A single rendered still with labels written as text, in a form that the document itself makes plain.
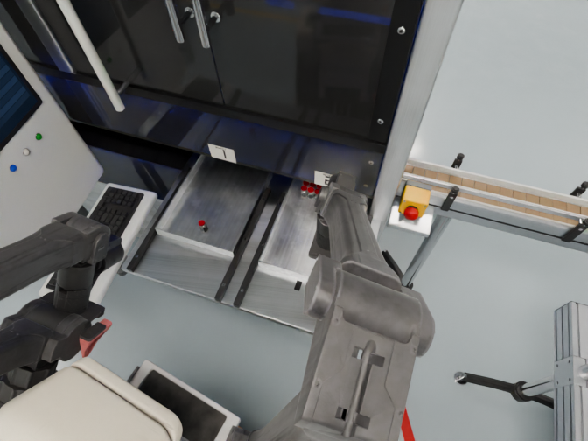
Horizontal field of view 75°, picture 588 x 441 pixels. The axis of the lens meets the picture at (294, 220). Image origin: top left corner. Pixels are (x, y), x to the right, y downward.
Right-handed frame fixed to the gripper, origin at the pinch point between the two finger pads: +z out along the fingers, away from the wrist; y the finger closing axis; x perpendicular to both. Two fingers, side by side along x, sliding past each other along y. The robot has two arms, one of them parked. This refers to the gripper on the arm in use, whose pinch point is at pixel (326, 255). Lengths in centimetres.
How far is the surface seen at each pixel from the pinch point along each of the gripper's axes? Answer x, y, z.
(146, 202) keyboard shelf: 69, 14, 28
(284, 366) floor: 12, -12, 108
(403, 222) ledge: -17.9, 28.1, 21.1
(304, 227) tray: 11.2, 16.6, 20.7
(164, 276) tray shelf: 45, -12, 20
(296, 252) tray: 10.9, 7.8, 20.5
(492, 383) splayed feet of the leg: -76, 8, 97
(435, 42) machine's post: -10.1, 27.7, -40.0
